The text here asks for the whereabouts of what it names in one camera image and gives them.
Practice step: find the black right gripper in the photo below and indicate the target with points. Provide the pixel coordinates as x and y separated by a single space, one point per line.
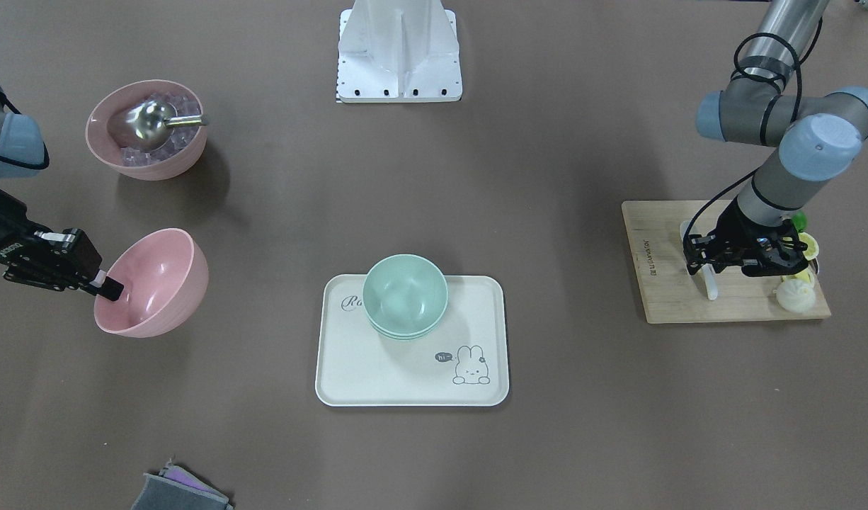
0 232

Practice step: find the lime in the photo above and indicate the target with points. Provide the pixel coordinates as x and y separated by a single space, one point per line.
800 221

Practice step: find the metal ice scoop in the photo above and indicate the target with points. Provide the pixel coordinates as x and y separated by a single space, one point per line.
149 125

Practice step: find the white ceramic spoon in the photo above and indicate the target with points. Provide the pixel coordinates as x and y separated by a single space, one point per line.
706 271

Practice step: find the wooden cutting board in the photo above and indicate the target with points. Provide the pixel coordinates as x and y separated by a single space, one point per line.
670 295

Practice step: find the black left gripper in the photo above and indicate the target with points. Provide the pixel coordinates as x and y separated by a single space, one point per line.
738 232

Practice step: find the green bowl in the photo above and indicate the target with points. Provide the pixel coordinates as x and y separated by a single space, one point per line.
405 281
405 325

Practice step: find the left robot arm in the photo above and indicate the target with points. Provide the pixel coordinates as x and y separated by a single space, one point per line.
814 139

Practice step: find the clear ice cubes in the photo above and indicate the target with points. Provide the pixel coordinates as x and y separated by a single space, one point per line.
180 138

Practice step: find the cream rabbit tray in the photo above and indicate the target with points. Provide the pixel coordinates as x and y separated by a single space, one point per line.
462 363

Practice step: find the upper green bowl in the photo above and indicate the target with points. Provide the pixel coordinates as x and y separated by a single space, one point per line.
405 281

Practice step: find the grey folded cloth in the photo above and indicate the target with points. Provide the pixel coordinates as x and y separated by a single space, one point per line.
174 487

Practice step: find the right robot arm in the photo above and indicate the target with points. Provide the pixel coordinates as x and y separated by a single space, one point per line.
23 154

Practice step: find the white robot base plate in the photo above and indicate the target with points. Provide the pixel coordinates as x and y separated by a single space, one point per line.
398 52

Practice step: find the lower green bowl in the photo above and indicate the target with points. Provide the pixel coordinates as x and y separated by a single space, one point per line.
405 325

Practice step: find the small pink bowl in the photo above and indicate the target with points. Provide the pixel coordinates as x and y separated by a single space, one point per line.
164 277

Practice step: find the large pink bowl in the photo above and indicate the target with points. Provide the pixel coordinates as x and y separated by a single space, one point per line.
174 157

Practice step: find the white steamed bun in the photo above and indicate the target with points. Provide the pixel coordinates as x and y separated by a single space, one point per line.
797 296

